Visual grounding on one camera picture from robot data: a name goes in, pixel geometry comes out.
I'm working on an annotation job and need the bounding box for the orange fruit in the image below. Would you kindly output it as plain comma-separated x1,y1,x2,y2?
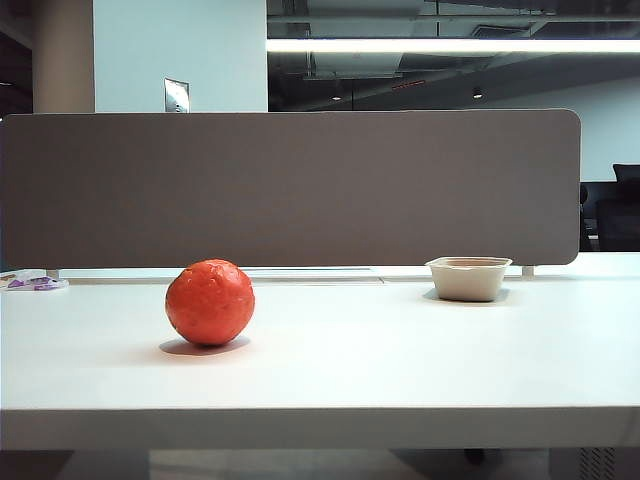
164,258,256,347

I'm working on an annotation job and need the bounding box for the beige paper lunchbox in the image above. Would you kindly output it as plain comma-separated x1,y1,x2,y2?
424,255,515,303

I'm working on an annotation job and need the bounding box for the grey fabric desk divider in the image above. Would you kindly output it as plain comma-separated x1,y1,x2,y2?
0,108,583,272

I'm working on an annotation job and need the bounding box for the long white ceiling light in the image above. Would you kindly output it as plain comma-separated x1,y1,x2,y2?
266,37,640,54

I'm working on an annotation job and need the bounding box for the purple and white packet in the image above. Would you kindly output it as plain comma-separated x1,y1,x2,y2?
0,268,70,292

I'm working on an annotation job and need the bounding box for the black office chair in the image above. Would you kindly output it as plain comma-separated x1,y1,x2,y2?
579,162,640,253

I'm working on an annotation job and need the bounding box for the black vent grille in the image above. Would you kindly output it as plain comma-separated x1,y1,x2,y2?
579,447,618,480

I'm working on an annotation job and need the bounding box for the silver wall plate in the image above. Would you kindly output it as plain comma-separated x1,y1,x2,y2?
163,77,191,114

